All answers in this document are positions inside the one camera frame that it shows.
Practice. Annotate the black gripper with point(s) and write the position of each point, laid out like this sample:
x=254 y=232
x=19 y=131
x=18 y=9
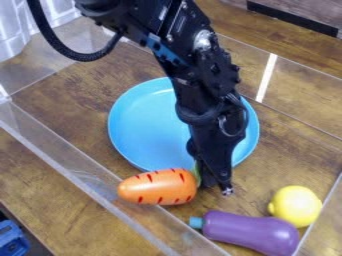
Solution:
x=217 y=131

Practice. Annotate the orange toy carrot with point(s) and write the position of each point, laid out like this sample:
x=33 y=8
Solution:
x=162 y=187

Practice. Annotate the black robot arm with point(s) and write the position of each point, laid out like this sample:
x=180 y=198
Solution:
x=174 y=28

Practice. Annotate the blue round tray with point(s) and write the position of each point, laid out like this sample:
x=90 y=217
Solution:
x=145 y=129

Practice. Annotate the yellow toy lemon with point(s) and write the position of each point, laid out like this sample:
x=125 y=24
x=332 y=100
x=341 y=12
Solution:
x=297 y=205

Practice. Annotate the purple toy eggplant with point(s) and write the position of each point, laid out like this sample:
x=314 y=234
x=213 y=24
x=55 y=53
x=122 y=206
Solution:
x=265 y=234

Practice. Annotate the dark baseboard strip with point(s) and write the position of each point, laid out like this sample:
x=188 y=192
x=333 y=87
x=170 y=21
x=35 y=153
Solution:
x=293 y=19

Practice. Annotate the blue plastic object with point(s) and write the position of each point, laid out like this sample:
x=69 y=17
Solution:
x=14 y=242

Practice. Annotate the white grid curtain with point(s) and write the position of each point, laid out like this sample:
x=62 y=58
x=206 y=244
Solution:
x=18 y=25

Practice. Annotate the clear acrylic enclosure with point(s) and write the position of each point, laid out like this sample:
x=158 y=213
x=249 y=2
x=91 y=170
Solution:
x=61 y=168

